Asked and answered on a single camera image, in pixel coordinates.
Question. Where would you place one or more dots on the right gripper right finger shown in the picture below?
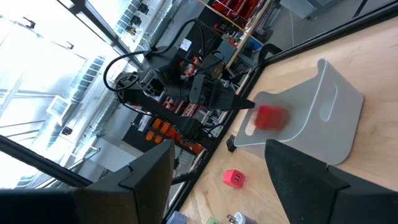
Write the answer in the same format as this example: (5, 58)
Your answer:
(311, 193)

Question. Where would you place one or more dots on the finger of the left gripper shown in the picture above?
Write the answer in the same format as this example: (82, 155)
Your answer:
(236, 103)

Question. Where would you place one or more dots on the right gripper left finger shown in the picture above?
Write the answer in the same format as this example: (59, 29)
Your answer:
(133, 193)

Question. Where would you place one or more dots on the red wall charger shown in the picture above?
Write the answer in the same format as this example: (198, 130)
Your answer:
(271, 117)

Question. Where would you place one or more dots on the lavender white wall charger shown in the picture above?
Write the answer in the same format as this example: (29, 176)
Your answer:
(244, 219)

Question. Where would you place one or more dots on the pink wall charger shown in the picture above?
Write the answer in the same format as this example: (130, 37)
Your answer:
(234, 179)

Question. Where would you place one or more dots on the green wall charger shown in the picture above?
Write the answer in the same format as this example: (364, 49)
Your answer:
(212, 221)

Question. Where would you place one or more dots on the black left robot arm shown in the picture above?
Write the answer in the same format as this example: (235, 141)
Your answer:
(174, 84)

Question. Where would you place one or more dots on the small black block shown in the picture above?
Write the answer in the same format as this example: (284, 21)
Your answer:
(231, 143)

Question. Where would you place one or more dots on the parts rack with orange bins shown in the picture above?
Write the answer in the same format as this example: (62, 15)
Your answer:
(161, 127)

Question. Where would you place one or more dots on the black curved corner bracket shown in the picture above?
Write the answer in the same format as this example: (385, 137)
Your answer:
(268, 47)

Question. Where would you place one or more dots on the black frame strut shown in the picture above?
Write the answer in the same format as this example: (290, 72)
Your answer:
(43, 163)

